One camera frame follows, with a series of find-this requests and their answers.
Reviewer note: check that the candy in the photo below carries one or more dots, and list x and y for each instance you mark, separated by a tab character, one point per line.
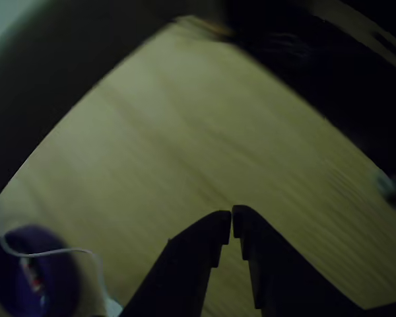
35	279

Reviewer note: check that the purple round bowl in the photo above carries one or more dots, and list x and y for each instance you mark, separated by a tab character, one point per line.
59	280

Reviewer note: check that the metal bracket plate with hole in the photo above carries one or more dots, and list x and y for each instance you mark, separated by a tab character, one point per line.
385	185

